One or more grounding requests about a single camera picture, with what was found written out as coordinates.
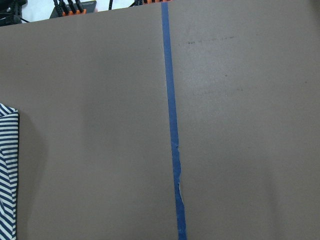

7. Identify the striped polo shirt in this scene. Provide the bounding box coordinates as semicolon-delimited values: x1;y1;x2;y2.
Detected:
0;104;20;240

